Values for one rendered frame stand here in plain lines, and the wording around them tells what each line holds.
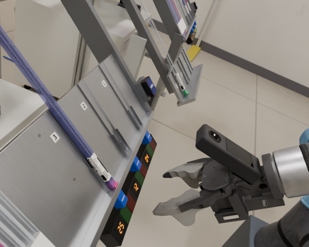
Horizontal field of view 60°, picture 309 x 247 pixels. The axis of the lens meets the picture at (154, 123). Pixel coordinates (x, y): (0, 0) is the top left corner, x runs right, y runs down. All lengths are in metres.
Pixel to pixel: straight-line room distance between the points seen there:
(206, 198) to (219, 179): 0.04
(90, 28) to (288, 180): 0.56
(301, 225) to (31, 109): 0.77
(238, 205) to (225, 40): 3.55
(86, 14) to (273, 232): 0.74
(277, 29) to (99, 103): 3.45
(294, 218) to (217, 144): 0.41
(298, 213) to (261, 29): 3.30
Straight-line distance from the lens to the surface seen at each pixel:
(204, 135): 0.40
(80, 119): 0.53
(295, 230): 0.77
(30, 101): 0.89
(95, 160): 0.51
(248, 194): 0.48
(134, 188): 0.64
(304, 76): 4.10
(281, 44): 3.94
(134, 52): 1.02
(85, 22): 0.74
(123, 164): 0.58
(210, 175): 0.47
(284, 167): 0.43
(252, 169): 0.44
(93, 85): 0.60
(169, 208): 0.46
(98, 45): 0.74
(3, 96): 0.91
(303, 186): 0.44
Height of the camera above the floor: 1.14
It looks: 35 degrees down
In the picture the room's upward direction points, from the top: 22 degrees clockwise
